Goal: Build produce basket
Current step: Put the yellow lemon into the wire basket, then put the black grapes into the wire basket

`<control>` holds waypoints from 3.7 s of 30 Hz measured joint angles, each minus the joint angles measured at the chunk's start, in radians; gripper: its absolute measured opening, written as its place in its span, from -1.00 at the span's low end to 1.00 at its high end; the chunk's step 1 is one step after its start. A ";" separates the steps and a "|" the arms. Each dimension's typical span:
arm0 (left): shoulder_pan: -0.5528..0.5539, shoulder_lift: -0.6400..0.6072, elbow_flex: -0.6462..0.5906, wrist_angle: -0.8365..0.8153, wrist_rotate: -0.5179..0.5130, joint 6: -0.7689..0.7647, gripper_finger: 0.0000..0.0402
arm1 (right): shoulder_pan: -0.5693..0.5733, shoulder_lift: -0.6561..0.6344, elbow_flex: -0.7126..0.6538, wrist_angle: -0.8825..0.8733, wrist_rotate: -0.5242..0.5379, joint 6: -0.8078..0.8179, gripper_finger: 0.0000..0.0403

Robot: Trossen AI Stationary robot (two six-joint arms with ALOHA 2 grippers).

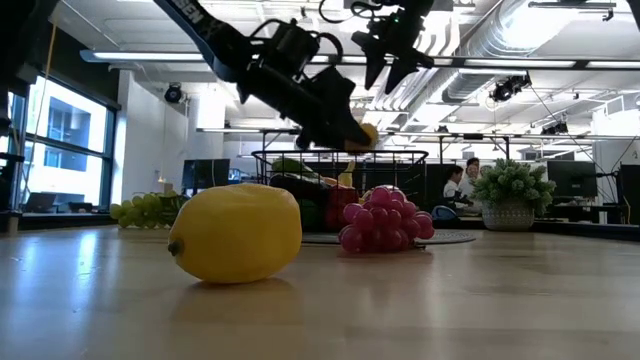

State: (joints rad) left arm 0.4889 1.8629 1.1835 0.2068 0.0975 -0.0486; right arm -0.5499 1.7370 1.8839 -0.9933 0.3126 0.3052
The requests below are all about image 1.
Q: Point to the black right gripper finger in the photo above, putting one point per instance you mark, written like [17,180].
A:
[400,74]
[374,62]

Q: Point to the yellow lemon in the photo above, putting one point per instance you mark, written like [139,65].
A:
[235,235]
[372,134]

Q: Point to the yellow banana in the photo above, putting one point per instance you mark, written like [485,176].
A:
[348,176]

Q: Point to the red bell pepper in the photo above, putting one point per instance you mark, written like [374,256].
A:
[340,206]

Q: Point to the pink grape bunch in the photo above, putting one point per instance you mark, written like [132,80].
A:
[385,225]

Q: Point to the green grape bunch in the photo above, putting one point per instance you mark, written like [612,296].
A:
[142,210]

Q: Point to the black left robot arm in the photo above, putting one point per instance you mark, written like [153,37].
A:
[200,25]

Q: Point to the black ceiling spotlight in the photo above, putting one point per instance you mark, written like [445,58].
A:
[507,89]
[173,95]
[555,129]

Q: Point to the person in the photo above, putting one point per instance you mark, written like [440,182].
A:
[452,189]
[472,172]

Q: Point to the blue chair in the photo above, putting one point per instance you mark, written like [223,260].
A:
[443,214]

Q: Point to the long ceiling light bar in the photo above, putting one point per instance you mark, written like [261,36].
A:
[150,56]

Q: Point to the green potted plant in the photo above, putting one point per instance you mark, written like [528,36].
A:
[512,190]

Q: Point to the large glass window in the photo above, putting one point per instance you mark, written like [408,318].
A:
[70,150]

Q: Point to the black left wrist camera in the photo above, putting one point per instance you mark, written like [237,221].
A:
[295,47]

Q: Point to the silver ventilation duct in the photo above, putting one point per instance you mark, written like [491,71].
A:
[480,40]

